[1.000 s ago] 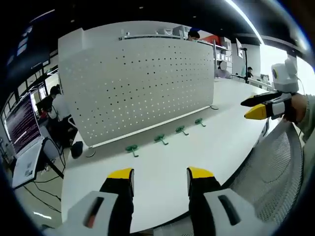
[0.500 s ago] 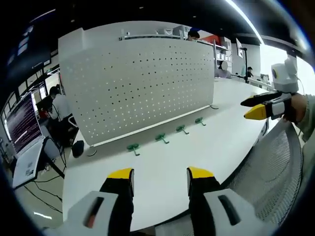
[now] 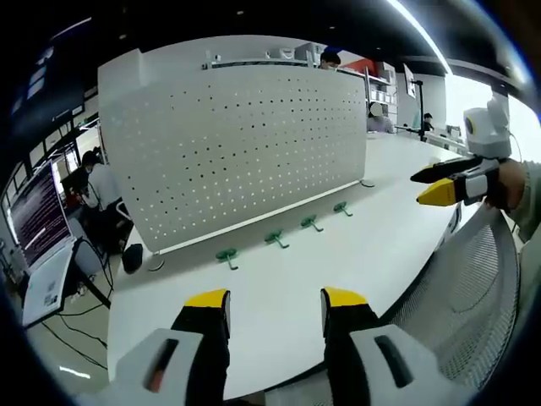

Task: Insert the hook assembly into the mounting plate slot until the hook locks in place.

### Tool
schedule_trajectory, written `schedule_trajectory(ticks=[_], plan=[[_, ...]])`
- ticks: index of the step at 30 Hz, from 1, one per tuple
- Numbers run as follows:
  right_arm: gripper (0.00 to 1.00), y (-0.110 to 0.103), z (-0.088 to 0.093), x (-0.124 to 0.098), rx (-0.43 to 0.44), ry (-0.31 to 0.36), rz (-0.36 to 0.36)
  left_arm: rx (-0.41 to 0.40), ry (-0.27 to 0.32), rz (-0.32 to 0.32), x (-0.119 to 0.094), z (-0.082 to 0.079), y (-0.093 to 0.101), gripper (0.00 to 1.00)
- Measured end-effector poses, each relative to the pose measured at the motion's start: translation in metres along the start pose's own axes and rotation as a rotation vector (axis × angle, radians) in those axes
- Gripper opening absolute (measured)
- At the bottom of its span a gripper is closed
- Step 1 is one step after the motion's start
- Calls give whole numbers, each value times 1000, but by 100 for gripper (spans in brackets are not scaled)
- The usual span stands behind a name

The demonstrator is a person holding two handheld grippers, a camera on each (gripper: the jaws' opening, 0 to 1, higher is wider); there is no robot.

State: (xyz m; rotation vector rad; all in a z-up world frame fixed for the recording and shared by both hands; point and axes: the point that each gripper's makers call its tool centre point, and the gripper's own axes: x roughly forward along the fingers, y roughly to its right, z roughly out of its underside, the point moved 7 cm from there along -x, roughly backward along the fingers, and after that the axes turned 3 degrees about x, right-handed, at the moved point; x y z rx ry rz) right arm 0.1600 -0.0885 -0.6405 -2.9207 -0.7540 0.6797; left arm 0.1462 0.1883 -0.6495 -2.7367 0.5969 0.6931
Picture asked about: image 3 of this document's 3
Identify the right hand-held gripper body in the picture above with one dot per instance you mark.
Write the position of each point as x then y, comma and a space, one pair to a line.
486, 131

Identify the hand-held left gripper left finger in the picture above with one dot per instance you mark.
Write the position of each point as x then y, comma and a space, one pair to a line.
198, 313

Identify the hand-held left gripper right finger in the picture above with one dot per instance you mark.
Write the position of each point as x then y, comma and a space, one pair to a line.
351, 321

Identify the green hook assembly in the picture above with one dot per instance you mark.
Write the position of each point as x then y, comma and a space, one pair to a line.
275, 237
341, 207
310, 221
227, 255

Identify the white perforated mounting plate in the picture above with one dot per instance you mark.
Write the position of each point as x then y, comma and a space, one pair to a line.
236, 156

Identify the person's right hand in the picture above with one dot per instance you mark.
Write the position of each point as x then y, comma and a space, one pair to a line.
511, 184

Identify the black tripod stand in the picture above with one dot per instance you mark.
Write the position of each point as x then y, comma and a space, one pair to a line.
422, 110

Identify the black computer mouse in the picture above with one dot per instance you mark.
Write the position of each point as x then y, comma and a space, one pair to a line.
132, 258

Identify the grey mesh office chair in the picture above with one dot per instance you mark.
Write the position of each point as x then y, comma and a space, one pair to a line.
473, 296

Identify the black laptop stand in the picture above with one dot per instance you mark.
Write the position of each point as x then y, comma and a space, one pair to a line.
91, 270

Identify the open white laptop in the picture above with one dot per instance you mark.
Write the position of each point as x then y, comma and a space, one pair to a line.
40, 220

